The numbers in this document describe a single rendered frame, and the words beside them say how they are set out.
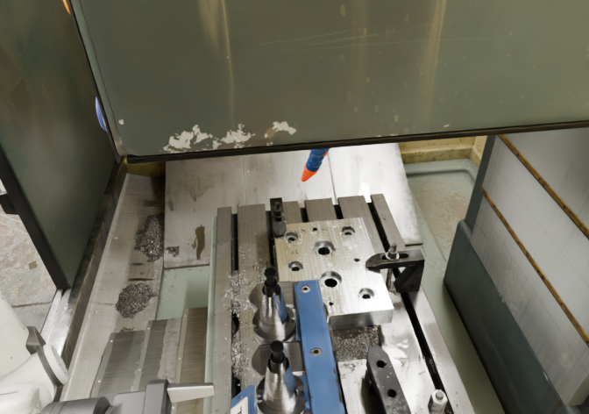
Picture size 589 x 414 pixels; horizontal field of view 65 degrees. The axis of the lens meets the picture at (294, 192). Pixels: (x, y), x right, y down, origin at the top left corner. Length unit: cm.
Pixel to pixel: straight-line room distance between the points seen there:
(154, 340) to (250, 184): 67
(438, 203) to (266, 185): 69
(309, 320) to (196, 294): 89
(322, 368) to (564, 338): 54
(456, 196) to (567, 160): 111
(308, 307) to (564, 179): 51
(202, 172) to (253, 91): 146
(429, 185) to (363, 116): 170
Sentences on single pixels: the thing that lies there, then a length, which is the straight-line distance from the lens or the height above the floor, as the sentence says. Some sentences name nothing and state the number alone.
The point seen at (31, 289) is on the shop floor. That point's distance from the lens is 271.
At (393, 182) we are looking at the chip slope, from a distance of 177.
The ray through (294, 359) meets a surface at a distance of 67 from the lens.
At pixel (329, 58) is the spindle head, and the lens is 32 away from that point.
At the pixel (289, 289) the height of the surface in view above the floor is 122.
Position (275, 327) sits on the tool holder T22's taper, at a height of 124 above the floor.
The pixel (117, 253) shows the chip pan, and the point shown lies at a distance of 169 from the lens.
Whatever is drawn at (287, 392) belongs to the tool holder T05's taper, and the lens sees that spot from 60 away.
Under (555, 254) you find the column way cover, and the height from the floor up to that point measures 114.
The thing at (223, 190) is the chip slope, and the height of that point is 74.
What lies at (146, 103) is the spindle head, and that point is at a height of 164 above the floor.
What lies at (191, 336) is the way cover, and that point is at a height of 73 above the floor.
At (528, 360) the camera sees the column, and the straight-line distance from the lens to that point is 121.
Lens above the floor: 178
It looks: 38 degrees down
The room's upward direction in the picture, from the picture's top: 2 degrees counter-clockwise
